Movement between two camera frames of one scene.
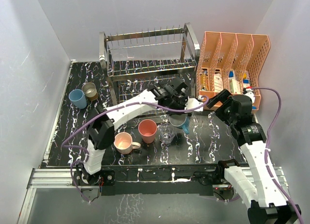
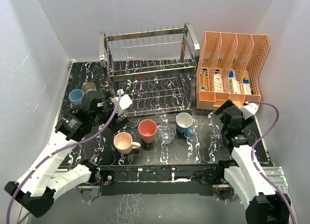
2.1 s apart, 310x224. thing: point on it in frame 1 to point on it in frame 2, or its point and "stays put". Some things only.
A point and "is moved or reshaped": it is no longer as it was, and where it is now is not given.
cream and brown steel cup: x=89 y=90 stays put
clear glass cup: x=167 y=132 stays put
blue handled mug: x=181 y=121 is moved or reshaped
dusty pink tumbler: x=147 y=128 stays put
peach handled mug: x=123 y=143 stays put
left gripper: x=184 y=100 to x=108 y=101
